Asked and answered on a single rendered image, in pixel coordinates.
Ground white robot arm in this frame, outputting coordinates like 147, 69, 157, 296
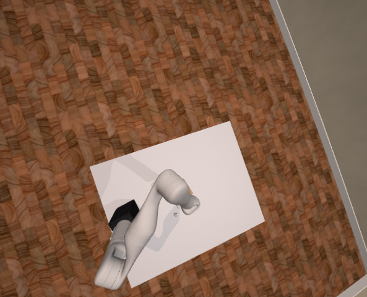
94, 169, 200, 290

